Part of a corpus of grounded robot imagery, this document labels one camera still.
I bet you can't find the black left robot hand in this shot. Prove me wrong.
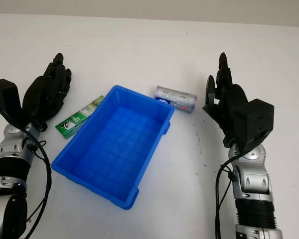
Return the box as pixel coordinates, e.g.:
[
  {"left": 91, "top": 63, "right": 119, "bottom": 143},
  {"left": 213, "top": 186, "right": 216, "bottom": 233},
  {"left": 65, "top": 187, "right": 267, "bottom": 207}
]
[{"left": 22, "top": 52, "right": 73, "bottom": 123}]

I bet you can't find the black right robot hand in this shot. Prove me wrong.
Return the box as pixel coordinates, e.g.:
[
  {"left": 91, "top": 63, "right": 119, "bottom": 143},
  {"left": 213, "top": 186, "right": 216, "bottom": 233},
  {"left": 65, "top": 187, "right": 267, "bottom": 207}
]
[{"left": 202, "top": 52, "right": 250, "bottom": 147}]

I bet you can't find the silver purple tissue roll pack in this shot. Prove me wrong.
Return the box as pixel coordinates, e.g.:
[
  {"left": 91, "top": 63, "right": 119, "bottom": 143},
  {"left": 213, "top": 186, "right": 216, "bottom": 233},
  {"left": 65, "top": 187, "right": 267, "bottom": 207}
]
[{"left": 153, "top": 85, "right": 198, "bottom": 114}]

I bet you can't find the blue plastic tray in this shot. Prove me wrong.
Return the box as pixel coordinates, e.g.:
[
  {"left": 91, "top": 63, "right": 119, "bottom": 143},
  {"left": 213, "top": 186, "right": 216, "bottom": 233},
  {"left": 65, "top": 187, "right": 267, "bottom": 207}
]
[{"left": 51, "top": 85, "right": 176, "bottom": 211}]

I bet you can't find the green white flat box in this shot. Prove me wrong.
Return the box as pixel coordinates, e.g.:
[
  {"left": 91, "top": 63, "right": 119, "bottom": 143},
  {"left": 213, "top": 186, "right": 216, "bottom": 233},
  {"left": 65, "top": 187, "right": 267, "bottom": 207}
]
[{"left": 55, "top": 95, "right": 105, "bottom": 140}]

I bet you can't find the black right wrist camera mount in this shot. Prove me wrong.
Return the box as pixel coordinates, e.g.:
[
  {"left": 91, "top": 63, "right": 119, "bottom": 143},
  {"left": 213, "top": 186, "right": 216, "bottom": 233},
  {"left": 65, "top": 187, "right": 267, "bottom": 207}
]
[{"left": 241, "top": 98, "right": 275, "bottom": 153}]

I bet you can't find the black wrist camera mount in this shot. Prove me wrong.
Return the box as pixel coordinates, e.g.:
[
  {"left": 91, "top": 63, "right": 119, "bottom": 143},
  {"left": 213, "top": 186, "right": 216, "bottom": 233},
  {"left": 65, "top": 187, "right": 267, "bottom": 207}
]
[
  {"left": 0, "top": 79, "right": 28, "bottom": 128},
  {"left": 241, "top": 98, "right": 275, "bottom": 153}
]

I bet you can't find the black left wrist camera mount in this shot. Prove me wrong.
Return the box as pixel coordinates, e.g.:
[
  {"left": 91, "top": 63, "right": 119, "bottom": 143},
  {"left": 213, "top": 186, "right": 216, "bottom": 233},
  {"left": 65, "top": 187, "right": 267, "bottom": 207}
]
[{"left": 0, "top": 79, "right": 28, "bottom": 128}]

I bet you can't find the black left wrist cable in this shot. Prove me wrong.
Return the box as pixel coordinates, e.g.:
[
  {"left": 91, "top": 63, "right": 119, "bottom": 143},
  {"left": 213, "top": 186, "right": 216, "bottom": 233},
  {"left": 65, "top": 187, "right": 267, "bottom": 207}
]
[{"left": 22, "top": 126, "right": 53, "bottom": 239}]

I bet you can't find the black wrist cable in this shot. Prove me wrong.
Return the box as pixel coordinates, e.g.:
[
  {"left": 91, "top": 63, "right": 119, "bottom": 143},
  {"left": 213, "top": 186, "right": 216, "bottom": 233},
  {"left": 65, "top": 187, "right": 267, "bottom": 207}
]
[
  {"left": 213, "top": 146, "right": 240, "bottom": 239},
  {"left": 22, "top": 126, "right": 53, "bottom": 239}
]

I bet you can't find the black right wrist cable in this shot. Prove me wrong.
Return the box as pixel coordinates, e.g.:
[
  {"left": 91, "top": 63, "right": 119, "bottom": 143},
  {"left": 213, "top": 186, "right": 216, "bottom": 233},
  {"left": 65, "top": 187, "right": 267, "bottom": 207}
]
[{"left": 213, "top": 146, "right": 240, "bottom": 239}]

